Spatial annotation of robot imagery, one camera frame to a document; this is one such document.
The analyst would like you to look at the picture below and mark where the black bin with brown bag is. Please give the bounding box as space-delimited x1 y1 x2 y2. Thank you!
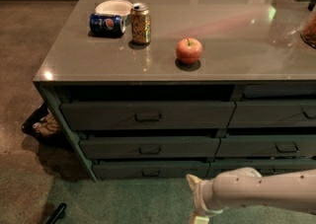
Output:
22 103 65 145

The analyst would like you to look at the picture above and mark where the glass jar with snacks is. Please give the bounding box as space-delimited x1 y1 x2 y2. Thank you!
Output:
300 7 316 48

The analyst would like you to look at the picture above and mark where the gold soda can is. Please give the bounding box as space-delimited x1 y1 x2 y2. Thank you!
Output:
130 2 151 44

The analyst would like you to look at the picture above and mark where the red apple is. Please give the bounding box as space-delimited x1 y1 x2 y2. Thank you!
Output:
176 37 202 65

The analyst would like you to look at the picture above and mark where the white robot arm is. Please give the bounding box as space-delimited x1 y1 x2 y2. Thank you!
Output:
186 167 316 224

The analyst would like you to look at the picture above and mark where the black object on floor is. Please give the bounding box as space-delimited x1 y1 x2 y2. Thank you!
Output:
45 203 67 224

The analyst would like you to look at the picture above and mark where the drawer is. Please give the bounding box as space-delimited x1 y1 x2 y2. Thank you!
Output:
60 101 235 130
216 135 316 158
207 159 316 178
229 100 316 128
92 161 209 180
79 136 220 159

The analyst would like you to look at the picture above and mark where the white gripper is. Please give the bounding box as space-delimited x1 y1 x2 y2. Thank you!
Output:
186 174 223 224

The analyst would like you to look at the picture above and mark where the white bowl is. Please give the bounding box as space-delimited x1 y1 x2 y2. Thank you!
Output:
95 0 132 17

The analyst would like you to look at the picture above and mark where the grey drawer cabinet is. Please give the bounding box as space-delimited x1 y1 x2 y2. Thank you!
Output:
35 0 316 180

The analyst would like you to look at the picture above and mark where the blue pepsi can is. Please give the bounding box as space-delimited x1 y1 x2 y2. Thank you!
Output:
89 13 125 36

